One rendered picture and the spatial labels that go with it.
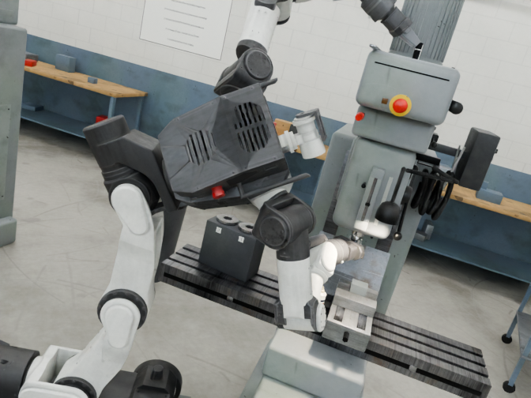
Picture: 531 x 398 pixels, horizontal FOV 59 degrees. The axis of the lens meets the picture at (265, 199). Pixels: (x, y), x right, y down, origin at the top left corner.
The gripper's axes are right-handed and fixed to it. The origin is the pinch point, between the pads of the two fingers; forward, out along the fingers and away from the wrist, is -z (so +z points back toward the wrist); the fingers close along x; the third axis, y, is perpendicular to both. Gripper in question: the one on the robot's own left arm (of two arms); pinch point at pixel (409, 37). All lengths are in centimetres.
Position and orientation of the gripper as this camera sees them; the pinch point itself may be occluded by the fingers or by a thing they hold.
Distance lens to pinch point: 161.6
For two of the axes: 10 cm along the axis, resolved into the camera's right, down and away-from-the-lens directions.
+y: 6.9, -6.8, -2.5
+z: -7.2, -6.7, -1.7
